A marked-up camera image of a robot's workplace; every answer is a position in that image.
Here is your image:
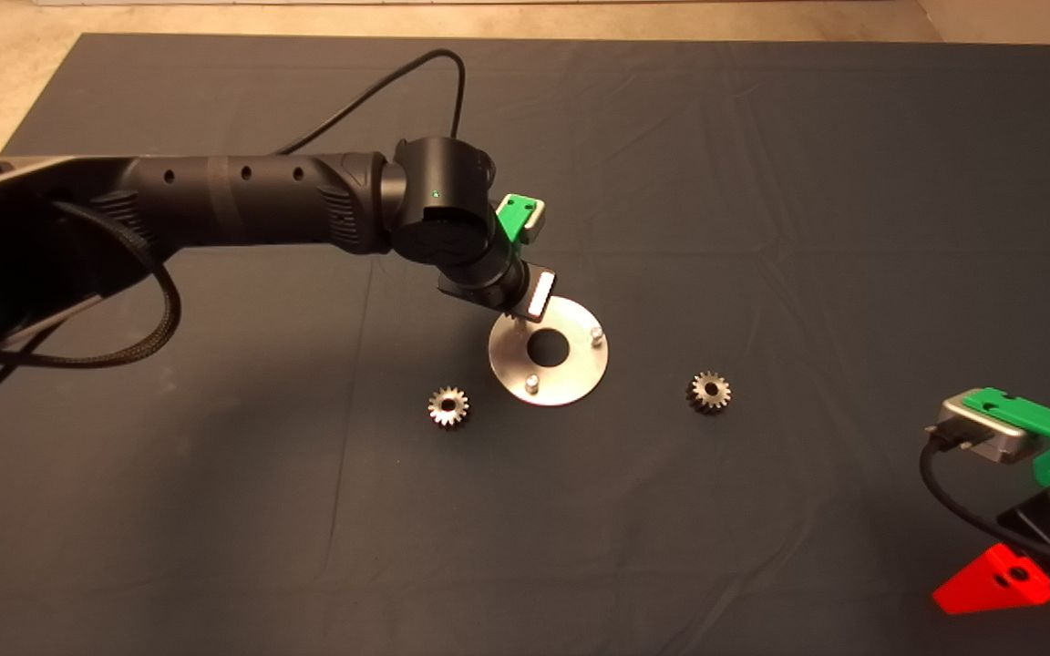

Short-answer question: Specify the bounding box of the green left camera mount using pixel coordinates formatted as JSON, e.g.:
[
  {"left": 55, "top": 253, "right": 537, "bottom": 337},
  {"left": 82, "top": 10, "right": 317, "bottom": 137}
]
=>
[{"left": 496, "top": 193, "right": 540, "bottom": 245}]

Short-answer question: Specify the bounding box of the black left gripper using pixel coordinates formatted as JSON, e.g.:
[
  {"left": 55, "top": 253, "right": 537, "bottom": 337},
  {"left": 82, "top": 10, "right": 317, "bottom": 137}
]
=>
[{"left": 437, "top": 260, "right": 558, "bottom": 322}]

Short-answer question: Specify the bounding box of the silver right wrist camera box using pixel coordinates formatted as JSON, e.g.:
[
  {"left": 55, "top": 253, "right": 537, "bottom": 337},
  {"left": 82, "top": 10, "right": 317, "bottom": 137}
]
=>
[{"left": 924, "top": 392, "right": 1041, "bottom": 466}]

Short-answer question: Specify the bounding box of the dark grey table cloth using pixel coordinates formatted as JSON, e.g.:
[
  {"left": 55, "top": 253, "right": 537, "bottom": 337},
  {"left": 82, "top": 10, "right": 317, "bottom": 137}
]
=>
[{"left": 0, "top": 34, "right": 1050, "bottom": 656}]

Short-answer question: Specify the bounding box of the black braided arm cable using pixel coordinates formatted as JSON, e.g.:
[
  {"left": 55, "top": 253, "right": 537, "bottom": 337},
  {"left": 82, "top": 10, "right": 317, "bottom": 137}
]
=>
[{"left": 0, "top": 200, "right": 182, "bottom": 370}]

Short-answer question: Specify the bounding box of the round metal carrier plate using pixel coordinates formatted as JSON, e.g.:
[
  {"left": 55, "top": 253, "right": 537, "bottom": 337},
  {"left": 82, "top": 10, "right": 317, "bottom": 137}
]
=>
[{"left": 489, "top": 296, "right": 610, "bottom": 408}]

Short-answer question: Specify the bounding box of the thick black camera cable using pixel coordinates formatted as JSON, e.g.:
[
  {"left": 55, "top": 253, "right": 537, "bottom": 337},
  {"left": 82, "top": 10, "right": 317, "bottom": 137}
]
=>
[{"left": 917, "top": 433, "right": 1050, "bottom": 577}]

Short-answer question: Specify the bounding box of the thin black camera cable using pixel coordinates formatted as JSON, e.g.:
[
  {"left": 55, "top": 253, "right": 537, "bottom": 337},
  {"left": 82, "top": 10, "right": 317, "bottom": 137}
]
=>
[{"left": 274, "top": 48, "right": 468, "bottom": 156}]

